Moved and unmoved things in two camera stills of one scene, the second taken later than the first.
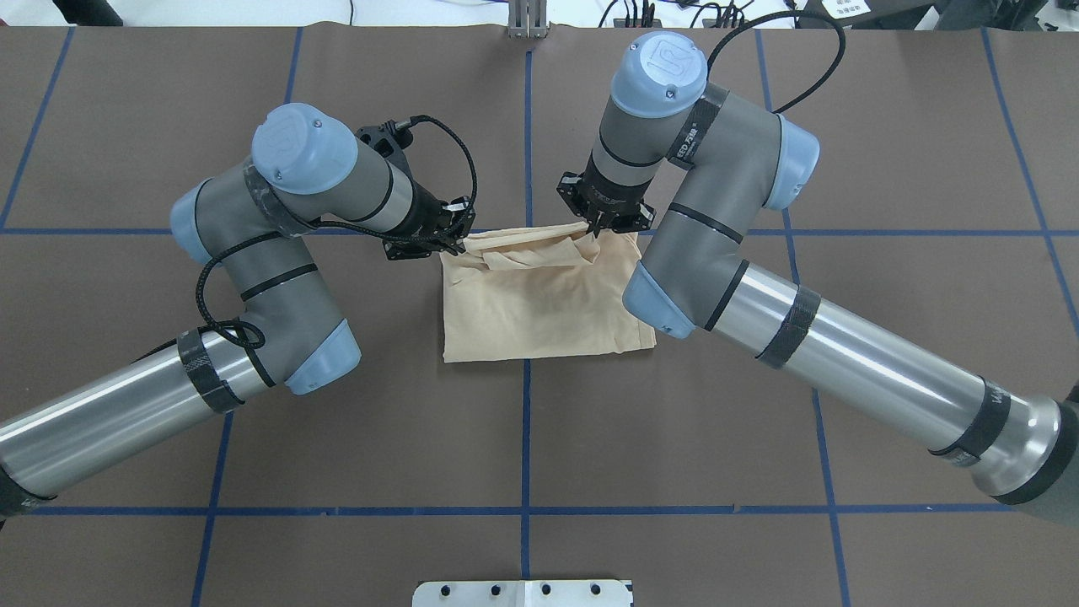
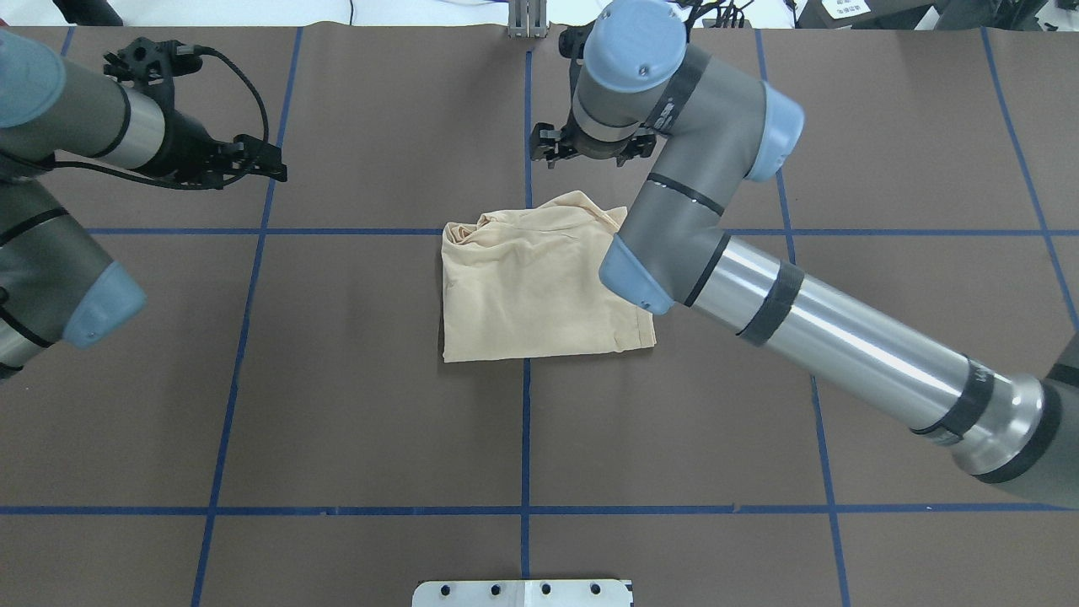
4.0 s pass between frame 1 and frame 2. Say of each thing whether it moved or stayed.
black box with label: stayed
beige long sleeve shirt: moved
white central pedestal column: stayed
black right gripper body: moved
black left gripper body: moved
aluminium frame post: stayed
